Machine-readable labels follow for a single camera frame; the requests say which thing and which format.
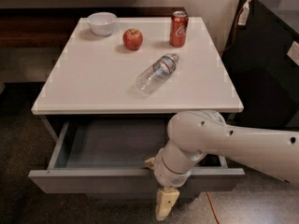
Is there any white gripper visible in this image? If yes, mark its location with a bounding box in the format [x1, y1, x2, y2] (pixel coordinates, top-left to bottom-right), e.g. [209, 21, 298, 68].
[144, 149, 191, 221]

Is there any grey top drawer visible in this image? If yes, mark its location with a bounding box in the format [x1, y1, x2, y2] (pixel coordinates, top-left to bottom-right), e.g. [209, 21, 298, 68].
[28, 119, 246, 201]

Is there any clear plastic water bottle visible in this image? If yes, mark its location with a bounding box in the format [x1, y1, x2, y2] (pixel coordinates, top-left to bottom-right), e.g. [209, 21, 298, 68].
[135, 53, 180, 95]

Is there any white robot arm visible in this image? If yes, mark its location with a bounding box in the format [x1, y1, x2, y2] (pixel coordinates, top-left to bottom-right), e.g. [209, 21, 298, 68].
[146, 110, 299, 220]

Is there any white top drawer cabinet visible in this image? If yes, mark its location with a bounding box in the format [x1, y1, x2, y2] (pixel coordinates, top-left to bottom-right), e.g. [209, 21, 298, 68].
[32, 17, 243, 115]

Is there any red apple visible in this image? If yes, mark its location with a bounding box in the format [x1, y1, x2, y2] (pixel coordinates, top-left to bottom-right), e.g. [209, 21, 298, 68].
[122, 29, 143, 50]

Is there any red cola can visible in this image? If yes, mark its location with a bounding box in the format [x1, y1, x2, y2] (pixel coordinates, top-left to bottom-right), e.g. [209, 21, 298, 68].
[169, 10, 189, 47]

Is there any white bowl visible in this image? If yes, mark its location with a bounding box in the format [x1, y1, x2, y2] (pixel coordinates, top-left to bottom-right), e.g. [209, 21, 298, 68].
[87, 12, 117, 36]

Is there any orange cable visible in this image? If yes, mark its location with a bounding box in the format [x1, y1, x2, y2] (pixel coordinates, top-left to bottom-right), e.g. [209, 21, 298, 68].
[206, 0, 299, 224]

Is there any white wall outlet plate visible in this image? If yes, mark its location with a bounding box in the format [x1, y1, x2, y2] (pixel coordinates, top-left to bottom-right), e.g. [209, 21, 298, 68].
[287, 41, 299, 66]

